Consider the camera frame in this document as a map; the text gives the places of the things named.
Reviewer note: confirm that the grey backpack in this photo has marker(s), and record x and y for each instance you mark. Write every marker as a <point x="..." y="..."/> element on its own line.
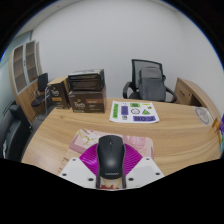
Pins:
<point x="151" y="85"/>

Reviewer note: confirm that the orange cardboard box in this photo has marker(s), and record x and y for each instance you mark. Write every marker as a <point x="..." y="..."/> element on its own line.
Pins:
<point x="216" y="125"/>

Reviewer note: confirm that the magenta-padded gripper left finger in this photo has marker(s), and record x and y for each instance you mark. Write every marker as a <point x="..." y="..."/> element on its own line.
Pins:
<point x="86" y="161"/>

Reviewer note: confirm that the wooden shelf cabinet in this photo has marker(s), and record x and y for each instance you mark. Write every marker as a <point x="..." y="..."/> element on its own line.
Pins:
<point x="23" y="75"/>

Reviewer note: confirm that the wide brown cardboard box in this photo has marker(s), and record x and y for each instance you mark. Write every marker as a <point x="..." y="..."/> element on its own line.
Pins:
<point x="87" y="101"/>

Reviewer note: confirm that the round grey logo sheet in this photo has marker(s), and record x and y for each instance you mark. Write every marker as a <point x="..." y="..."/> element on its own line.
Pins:
<point x="202" y="115"/>

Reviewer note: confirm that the tall brown cardboard box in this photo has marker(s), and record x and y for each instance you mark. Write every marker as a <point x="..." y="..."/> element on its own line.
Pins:
<point x="58" y="93"/>

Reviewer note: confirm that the small black visitor chair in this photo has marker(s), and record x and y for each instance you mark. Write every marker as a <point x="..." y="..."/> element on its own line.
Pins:
<point x="41" y="83"/>

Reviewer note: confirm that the white sticker sheet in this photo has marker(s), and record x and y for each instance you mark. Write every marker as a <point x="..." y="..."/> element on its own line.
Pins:
<point x="133" y="112"/>

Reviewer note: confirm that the black computer mouse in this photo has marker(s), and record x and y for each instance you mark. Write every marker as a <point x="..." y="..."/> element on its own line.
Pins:
<point x="111" y="156"/>

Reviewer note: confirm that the wooden side desk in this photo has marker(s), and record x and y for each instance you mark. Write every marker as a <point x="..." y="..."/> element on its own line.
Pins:
<point x="191" y="95"/>

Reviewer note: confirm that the black leather sofa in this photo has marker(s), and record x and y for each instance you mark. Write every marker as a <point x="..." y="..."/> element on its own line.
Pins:
<point x="13" y="133"/>

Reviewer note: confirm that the black mesh office chair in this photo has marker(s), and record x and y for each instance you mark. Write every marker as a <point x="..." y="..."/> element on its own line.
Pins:
<point x="135" y="71"/>

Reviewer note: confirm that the black printed box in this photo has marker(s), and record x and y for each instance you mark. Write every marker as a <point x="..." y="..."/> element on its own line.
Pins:
<point x="86" y="80"/>

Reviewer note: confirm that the cartoon print mouse pad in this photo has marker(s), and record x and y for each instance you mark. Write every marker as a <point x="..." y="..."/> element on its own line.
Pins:
<point x="83" y="138"/>

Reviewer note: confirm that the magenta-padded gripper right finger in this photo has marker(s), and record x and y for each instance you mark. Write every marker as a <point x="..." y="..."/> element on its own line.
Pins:
<point x="136" y="161"/>

